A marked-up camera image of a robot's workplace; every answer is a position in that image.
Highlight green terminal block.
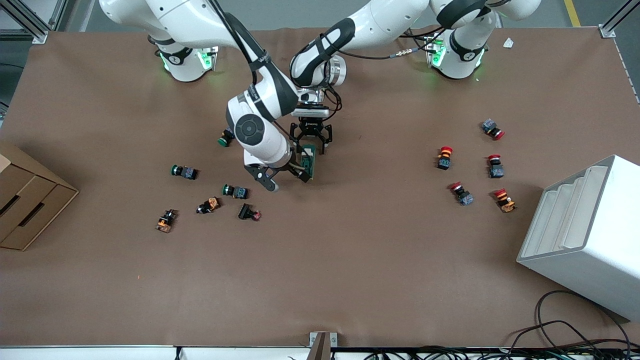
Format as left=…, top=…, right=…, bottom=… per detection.
left=299, top=144, right=317, bottom=180

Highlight brown cardboard box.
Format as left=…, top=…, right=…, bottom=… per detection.
left=0, top=142, right=80, bottom=252

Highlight white foam slotted box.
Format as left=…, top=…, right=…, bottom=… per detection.
left=516, top=154, right=640, bottom=322

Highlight black selector switch orange block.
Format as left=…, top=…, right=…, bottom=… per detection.
left=155, top=209, right=178, bottom=234
left=196, top=196, right=222, bottom=215

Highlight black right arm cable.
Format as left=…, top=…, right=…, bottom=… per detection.
left=212, top=0, right=273, bottom=86

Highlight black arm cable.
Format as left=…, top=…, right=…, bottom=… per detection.
left=212, top=0, right=273, bottom=86
left=325, top=30, right=446, bottom=121

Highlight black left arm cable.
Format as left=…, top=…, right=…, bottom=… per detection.
left=325, top=30, right=446, bottom=121

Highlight black base cable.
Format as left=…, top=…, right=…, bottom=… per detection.
left=400, top=27, right=436, bottom=51

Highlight grey metal bracket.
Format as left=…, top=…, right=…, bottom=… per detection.
left=309, top=331, right=338, bottom=360

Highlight black tangled cables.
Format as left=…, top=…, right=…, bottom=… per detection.
left=332, top=345, right=640, bottom=360

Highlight white table edge rail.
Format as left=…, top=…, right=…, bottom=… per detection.
left=0, top=345, right=313, bottom=360

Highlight aluminium frame profile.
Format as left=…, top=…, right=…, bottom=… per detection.
left=0, top=0, right=68, bottom=45
left=597, top=0, right=640, bottom=39

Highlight black looped cable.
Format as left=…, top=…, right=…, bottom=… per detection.
left=510, top=290, right=633, bottom=360

